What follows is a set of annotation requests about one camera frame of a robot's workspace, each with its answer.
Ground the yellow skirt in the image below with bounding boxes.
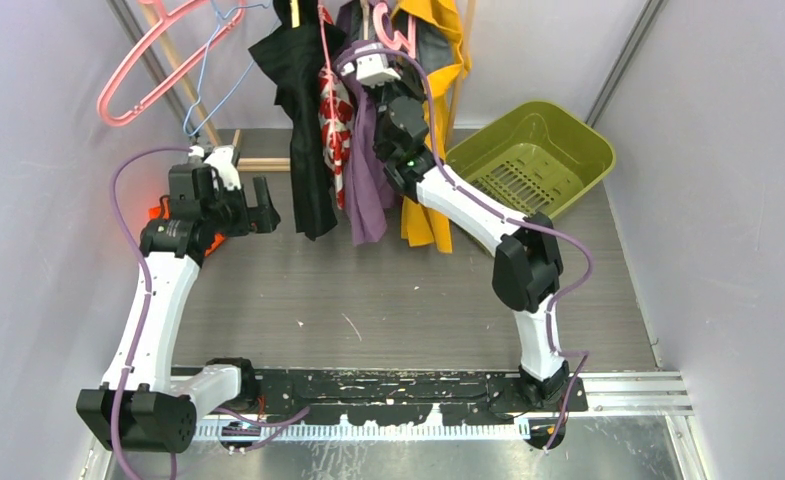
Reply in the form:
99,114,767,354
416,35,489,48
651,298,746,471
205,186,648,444
392,0,471,254

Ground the pink plastic hanger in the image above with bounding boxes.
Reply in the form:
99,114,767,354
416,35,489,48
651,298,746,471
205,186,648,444
371,1,417,59

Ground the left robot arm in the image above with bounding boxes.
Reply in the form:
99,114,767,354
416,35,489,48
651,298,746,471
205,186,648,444
76,162,280,454

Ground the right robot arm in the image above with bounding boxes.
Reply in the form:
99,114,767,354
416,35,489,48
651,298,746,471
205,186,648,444
368,77,570,411

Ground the purple skirt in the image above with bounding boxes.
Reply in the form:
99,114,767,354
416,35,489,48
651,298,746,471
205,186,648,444
334,1,396,246

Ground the black skirt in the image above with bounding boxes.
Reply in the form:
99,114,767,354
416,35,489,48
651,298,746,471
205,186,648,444
249,1,337,241

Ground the pink empty hanger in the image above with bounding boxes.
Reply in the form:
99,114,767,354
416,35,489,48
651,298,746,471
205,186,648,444
96,1,254,128

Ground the orange cloth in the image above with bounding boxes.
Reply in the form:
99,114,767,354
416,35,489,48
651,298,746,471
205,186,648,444
148,194,227,257

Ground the wooden clothes rack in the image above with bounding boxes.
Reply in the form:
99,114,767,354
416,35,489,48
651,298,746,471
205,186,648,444
138,0,477,173

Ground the red white patterned garment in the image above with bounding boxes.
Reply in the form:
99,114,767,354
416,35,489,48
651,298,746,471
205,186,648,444
317,5,355,210

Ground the green plastic basket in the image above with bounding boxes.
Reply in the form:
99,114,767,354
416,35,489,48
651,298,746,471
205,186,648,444
445,100,617,221

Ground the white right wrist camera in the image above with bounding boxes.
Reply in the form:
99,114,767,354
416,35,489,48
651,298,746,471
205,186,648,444
355,53,401,87

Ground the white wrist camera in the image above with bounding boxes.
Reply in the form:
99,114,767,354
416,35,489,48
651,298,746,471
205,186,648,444
355,53,401,87
187,144,242,191

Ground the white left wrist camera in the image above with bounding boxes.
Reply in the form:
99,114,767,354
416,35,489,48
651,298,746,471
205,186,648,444
187,144,242,191

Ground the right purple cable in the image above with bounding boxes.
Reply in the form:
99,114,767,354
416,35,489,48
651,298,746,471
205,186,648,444
333,47,596,453

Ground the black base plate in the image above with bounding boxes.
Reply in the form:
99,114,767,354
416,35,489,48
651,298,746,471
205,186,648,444
224,366,588,427

